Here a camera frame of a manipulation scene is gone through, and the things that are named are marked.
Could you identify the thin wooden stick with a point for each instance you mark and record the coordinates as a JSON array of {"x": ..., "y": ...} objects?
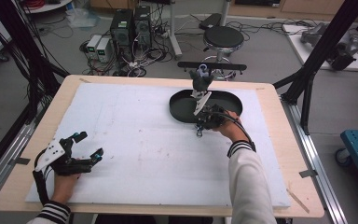
[{"x": 298, "y": 201}]

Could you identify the black flat floor device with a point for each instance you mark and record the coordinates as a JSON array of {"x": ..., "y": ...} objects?
[{"x": 210, "y": 21}]

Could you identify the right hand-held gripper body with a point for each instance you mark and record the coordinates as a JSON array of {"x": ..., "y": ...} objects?
[{"x": 211, "y": 116}]

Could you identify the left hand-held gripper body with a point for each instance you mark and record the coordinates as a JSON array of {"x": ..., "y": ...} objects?
[{"x": 56, "y": 152}]

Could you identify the black round stool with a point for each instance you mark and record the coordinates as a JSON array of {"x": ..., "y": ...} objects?
[{"x": 223, "y": 38}]

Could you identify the black metal frame post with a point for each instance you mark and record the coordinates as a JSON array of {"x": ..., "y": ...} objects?
[
  {"x": 326, "y": 46},
  {"x": 18, "y": 37}
]

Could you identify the clear plastic bag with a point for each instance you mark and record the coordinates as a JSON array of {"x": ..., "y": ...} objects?
[{"x": 82, "y": 18}]

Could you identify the black oval tray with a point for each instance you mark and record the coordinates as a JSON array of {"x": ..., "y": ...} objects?
[{"x": 183, "y": 107}]

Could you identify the grey robot parts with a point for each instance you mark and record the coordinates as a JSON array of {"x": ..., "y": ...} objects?
[{"x": 341, "y": 46}]

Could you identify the small silver carabiner clip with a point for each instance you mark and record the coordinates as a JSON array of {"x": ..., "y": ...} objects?
[{"x": 199, "y": 133}]

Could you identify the white foam mat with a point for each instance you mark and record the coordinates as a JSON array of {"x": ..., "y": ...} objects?
[{"x": 143, "y": 168}]

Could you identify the person's right hand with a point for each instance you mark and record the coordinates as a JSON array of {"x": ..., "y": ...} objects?
[{"x": 231, "y": 129}]

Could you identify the white bench power supply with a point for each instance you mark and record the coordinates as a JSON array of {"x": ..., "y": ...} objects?
[
  {"x": 103, "y": 49},
  {"x": 93, "y": 46}
]

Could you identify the person's left hand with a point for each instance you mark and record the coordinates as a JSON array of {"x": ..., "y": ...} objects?
[{"x": 62, "y": 188}]

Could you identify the black computer tower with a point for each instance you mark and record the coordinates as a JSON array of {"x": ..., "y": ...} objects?
[
  {"x": 121, "y": 31},
  {"x": 143, "y": 28}
]

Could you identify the grey tape strip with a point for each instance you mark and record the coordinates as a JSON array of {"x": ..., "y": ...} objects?
[
  {"x": 308, "y": 173},
  {"x": 20, "y": 160}
]

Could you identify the white floor board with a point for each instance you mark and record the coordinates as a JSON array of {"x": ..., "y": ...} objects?
[{"x": 310, "y": 53}]

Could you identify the light wooden table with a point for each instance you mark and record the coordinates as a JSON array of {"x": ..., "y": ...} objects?
[{"x": 276, "y": 118}]

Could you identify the aluminium rail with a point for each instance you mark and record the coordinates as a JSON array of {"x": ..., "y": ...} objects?
[
  {"x": 317, "y": 155},
  {"x": 9, "y": 158}
]

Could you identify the grey stand leg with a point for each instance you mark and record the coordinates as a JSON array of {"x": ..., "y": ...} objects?
[{"x": 174, "y": 34}]

